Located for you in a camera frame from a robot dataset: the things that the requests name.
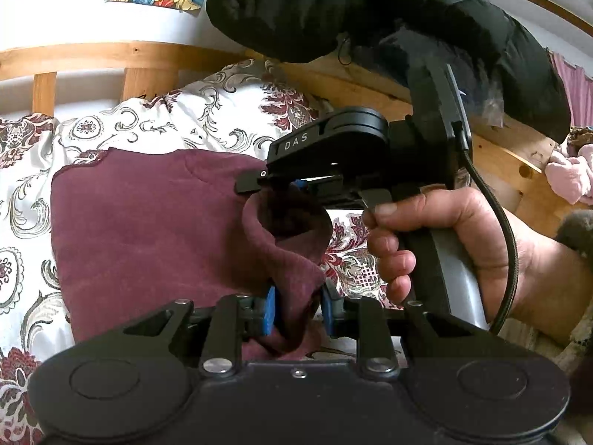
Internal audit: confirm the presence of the maroon knit sweater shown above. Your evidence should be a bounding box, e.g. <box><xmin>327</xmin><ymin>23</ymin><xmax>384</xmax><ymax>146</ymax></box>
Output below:
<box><xmin>50</xmin><ymin>149</ymin><xmax>333</xmax><ymax>360</ymax></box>

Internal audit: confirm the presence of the black jacket sleeve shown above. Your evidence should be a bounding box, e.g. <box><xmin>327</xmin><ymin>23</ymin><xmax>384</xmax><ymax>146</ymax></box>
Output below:
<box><xmin>206</xmin><ymin>0</ymin><xmax>571</xmax><ymax>142</ymax></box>

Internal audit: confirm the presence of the white floral bedspread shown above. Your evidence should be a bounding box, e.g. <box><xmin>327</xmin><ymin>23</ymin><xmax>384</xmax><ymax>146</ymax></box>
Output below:
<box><xmin>0</xmin><ymin>57</ymin><xmax>400</xmax><ymax>445</ymax></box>

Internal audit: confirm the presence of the black cable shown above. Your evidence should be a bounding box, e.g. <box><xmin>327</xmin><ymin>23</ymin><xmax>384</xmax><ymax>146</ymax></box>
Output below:
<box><xmin>451</xmin><ymin>119</ymin><xmax>518</xmax><ymax>336</ymax></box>

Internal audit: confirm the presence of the pink cloth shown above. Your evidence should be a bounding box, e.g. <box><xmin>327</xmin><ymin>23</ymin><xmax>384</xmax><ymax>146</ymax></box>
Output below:
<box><xmin>545</xmin><ymin>126</ymin><xmax>592</xmax><ymax>206</ymax></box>

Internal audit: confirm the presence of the person's right hand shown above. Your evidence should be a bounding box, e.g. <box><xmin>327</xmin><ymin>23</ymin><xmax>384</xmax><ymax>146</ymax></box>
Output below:
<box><xmin>362</xmin><ymin>186</ymin><xmax>576</xmax><ymax>346</ymax></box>

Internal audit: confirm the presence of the wooden bed frame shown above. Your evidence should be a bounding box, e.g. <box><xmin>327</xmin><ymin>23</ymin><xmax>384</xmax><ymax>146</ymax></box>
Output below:
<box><xmin>1</xmin><ymin>41</ymin><xmax>576</xmax><ymax>236</ymax></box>

